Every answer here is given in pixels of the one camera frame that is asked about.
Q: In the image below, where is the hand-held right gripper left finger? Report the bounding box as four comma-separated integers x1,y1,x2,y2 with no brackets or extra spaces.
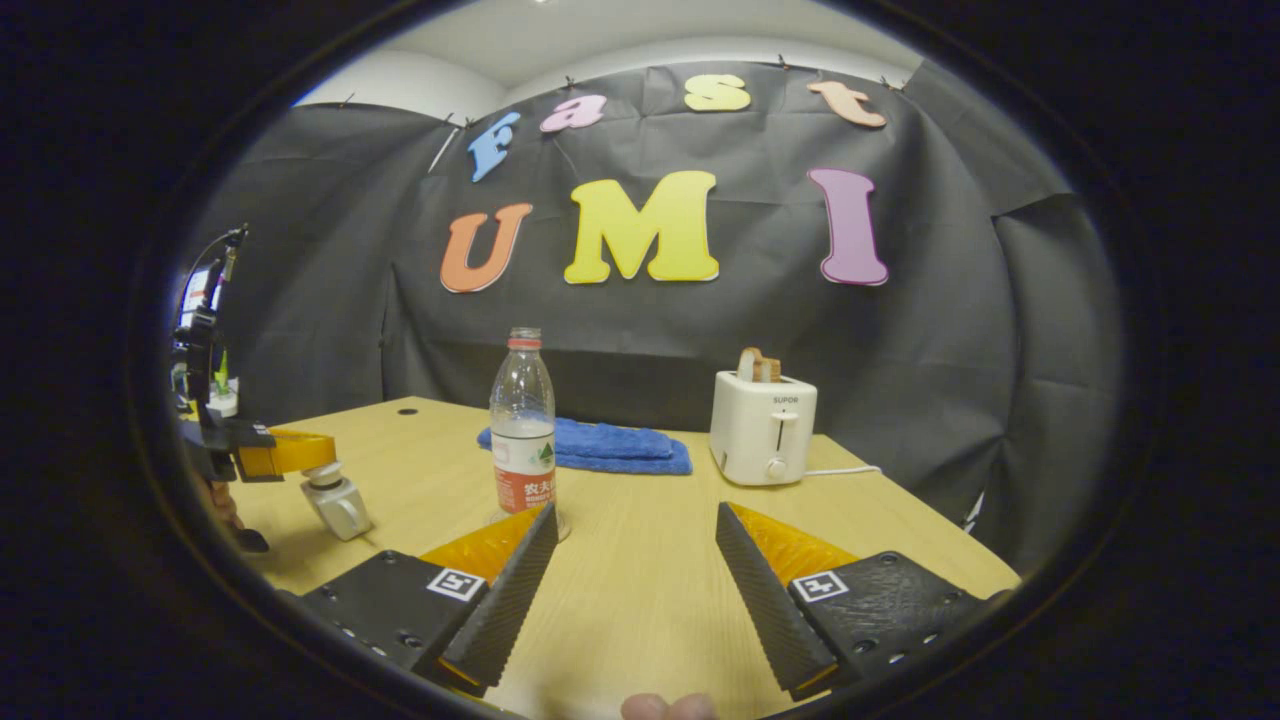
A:
298,503,561,699

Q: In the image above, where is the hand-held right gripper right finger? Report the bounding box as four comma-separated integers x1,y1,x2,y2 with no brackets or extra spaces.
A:
715,502,1006,703

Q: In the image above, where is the white flowered teacup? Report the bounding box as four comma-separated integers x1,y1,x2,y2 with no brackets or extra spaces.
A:
300,478,373,542

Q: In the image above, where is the clear plastic water bottle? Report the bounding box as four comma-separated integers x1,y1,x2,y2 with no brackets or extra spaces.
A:
488,327,561,536

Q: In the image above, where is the white toaster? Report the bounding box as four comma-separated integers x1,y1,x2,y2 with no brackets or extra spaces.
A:
709,371,818,487

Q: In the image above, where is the blue folded towel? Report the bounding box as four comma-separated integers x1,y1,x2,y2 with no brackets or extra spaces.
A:
477,417,693,476

